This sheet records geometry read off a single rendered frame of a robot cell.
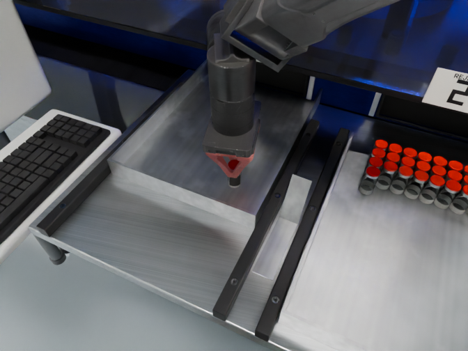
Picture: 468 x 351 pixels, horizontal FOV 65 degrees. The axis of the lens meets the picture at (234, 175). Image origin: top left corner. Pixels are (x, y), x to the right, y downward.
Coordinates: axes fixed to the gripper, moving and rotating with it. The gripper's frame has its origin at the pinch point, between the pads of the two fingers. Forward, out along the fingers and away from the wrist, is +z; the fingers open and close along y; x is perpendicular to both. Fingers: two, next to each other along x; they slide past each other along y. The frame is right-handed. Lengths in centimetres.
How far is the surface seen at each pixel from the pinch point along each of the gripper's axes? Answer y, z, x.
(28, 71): 23, 4, 51
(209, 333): 1, 92, 11
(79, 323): -5, 92, 57
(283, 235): -8.6, 3.8, -8.9
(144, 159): 2.2, 4.0, 16.3
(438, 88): 12.7, -9.0, -28.6
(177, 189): -5.1, 1.3, 7.8
